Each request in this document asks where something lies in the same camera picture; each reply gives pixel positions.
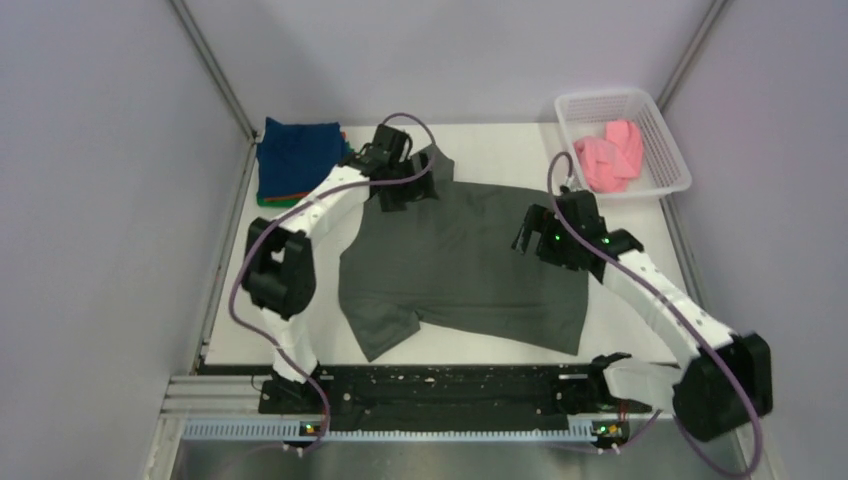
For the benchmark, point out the left aluminium frame post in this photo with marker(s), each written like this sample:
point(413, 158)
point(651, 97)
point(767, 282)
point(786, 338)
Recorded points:
point(211, 66)

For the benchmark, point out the folded orange t-shirt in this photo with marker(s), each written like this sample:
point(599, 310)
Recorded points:
point(285, 197)

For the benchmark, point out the white plastic basket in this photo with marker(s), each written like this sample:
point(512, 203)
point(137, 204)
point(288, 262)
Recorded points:
point(582, 114)

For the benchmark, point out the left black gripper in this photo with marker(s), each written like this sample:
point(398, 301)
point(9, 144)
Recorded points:
point(417, 190)

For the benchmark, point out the white slotted cable duct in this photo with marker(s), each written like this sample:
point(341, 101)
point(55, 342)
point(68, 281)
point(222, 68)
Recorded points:
point(304, 429)

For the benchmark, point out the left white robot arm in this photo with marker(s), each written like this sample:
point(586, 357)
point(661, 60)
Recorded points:
point(278, 273)

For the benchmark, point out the pink t-shirt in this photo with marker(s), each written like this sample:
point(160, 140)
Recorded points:
point(611, 162)

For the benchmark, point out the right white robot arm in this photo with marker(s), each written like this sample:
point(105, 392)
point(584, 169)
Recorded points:
point(722, 379)

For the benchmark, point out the folded navy blue t-shirt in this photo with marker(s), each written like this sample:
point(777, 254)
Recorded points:
point(295, 159)

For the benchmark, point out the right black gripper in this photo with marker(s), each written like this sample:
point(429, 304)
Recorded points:
point(542, 221)

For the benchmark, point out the dark grey t-shirt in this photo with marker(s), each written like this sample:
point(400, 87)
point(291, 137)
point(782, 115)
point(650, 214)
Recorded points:
point(448, 261)

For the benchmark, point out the right aluminium frame post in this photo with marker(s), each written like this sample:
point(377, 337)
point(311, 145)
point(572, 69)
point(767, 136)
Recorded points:
point(712, 18)

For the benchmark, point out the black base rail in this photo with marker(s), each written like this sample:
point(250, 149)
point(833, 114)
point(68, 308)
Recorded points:
point(447, 398)

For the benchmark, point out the folded green t-shirt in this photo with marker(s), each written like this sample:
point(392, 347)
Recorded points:
point(286, 201)

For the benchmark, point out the aluminium frame post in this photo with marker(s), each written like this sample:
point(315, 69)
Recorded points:
point(712, 18)
point(211, 66)

